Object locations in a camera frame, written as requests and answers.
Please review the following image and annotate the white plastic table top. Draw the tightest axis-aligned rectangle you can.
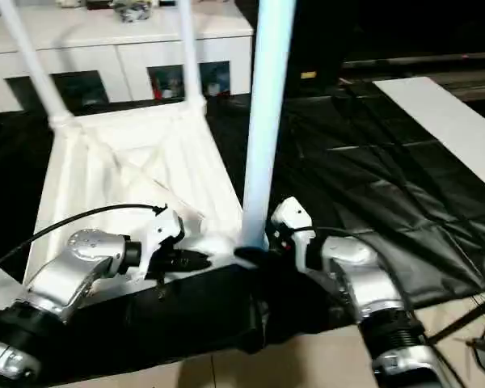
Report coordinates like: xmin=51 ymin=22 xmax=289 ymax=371
xmin=22 ymin=98 xmax=268 ymax=303

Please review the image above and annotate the white plastic table leg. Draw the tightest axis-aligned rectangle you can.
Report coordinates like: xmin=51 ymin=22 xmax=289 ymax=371
xmin=0 ymin=0 xmax=74 ymax=125
xmin=239 ymin=0 xmax=296 ymax=255
xmin=0 ymin=253 xmax=28 ymax=311
xmin=175 ymin=0 xmax=209 ymax=113

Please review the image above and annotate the black plastic mat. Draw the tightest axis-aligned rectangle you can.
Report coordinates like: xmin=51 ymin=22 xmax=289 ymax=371
xmin=0 ymin=80 xmax=485 ymax=379

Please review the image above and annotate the red and white container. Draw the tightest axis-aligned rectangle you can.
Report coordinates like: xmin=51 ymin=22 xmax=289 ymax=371
xmin=151 ymin=78 xmax=175 ymax=101

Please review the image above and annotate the black tripod leg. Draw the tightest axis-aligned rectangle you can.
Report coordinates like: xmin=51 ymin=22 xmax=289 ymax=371
xmin=427 ymin=289 xmax=485 ymax=345

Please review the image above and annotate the white flat board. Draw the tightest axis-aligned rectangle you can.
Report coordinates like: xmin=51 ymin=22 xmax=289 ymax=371
xmin=372 ymin=76 xmax=485 ymax=192

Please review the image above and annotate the white sideboard cabinet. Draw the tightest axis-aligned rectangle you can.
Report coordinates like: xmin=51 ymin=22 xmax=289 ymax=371
xmin=0 ymin=3 xmax=255 ymax=115

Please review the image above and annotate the black low cabinet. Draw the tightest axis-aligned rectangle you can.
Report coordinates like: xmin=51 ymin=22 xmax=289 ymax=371
xmin=250 ymin=0 xmax=485 ymax=89

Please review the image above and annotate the bag of black items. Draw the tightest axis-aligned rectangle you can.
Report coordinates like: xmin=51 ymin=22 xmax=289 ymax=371
xmin=112 ymin=0 xmax=154 ymax=24

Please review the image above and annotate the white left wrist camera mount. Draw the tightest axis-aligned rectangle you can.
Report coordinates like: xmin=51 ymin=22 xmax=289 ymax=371
xmin=138 ymin=207 xmax=187 ymax=283

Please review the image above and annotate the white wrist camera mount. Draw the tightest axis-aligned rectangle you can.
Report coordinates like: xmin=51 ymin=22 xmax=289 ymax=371
xmin=269 ymin=196 xmax=315 ymax=275
xmin=138 ymin=207 xmax=187 ymax=283

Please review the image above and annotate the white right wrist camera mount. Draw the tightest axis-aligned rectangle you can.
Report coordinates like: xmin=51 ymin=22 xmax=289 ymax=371
xmin=269 ymin=196 xmax=315 ymax=275

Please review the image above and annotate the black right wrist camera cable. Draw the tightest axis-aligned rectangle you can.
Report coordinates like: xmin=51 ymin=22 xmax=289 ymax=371
xmin=288 ymin=225 xmax=470 ymax=388

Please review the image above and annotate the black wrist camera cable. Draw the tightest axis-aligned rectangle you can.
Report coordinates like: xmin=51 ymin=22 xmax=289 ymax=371
xmin=0 ymin=203 xmax=170 ymax=280
xmin=288 ymin=225 xmax=470 ymax=388

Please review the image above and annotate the black left wrist camera cable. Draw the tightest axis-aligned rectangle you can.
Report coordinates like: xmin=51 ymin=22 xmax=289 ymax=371
xmin=0 ymin=203 xmax=170 ymax=280

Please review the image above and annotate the dark frame with yellow cards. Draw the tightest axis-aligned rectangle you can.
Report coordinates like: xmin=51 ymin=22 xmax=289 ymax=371
xmin=83 ymin=0 xmax=179 ymax=11

